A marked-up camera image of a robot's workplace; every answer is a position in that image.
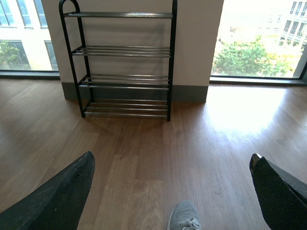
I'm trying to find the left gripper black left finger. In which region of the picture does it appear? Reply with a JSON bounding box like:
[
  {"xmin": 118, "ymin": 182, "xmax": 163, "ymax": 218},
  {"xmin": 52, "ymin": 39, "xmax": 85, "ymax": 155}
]
[{"xmin": 0, "ymin": 151, "xmax": 95, "ymax": 230}]

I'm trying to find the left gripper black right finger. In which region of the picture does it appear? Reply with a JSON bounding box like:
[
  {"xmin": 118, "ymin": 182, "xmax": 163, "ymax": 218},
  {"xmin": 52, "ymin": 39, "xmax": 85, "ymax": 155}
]
[{"xmin": 250, "ymin": 153, "xmax": 307, "ymax": 230}]

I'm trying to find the grey sneaker with navy lining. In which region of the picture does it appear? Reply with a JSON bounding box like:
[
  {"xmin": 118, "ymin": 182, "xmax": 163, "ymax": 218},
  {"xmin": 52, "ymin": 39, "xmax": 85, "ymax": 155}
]
[{"xmin": 167, "ymin": 200, "xmax": 202, "ymax": 230}]

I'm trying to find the black metal shoe rack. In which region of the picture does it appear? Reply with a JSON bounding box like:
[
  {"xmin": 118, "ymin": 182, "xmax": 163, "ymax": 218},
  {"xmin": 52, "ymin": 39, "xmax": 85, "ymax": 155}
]
[{"xmin": 59, "ymin": 0, "xmax": 178, "ymax": 120}]

